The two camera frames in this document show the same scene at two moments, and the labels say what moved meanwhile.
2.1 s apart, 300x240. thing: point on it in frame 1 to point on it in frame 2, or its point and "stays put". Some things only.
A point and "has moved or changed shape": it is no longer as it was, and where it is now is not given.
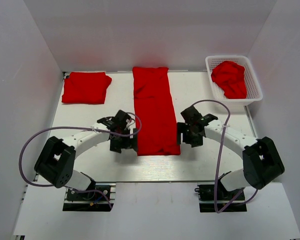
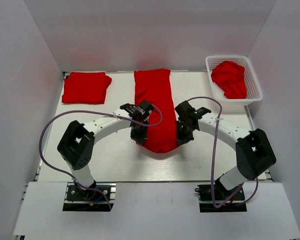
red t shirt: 156,123 has moved or changed shape
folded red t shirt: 86,88 stays put
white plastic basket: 254,92 stays put
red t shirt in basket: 230,77 stays put
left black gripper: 116,147 to 139,137
